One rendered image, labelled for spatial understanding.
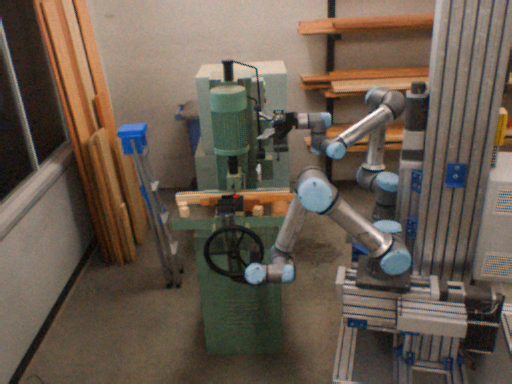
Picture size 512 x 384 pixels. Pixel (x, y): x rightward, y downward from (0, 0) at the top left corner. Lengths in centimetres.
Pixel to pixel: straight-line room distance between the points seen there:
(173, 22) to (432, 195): 313
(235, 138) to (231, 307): 95
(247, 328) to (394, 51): 299
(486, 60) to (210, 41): 305
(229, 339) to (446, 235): 135
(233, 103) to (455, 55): 97
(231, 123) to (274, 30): 236
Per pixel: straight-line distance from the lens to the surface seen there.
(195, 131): 418
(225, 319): 277
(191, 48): 463
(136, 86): 479
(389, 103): 235
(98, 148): 355
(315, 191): 172
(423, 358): 264
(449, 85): 199
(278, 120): 226
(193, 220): 244
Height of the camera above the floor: 202
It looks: 26 degrees down
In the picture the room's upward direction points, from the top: 3 degrees counter-clockwise
